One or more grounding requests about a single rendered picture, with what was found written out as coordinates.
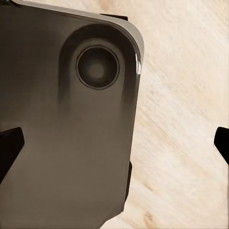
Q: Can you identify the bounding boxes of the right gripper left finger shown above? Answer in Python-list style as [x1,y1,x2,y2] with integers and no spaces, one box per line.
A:
[0,127,25,184]

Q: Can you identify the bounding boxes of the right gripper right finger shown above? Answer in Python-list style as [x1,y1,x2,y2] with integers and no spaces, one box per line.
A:
[214,126,229,165]

